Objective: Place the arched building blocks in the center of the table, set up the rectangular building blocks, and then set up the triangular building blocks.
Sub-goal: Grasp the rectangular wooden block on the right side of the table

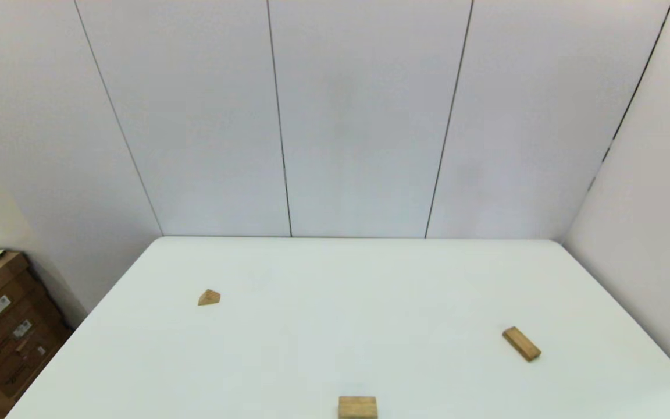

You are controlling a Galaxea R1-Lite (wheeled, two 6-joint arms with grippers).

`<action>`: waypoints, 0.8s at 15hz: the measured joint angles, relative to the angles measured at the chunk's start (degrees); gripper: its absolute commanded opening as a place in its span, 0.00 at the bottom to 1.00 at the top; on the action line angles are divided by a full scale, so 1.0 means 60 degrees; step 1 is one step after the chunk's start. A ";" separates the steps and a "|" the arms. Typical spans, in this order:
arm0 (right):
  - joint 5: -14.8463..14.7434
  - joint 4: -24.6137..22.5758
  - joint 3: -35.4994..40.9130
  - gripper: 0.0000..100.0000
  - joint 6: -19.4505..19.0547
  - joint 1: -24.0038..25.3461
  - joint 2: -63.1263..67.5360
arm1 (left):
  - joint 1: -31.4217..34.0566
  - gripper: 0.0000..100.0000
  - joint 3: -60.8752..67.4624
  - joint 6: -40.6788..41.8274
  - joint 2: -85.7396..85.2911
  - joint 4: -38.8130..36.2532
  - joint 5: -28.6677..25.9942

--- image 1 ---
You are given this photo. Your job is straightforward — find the arched wooden building block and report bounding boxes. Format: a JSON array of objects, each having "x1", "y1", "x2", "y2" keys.
[{"x1": 338, "y1": 396, "x2": 379, "y2": 419}]

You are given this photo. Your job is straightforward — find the rectangular wooden building block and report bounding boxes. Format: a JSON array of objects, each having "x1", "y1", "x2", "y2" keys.
[{"x1": 502, "y1": 326, "x2": 542, "y2": 363}]

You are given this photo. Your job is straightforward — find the cardboard box with white labels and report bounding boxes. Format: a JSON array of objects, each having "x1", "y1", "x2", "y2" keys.
[{"x1": 0, "y1": 251, "x2": 74, "y2": 402}]

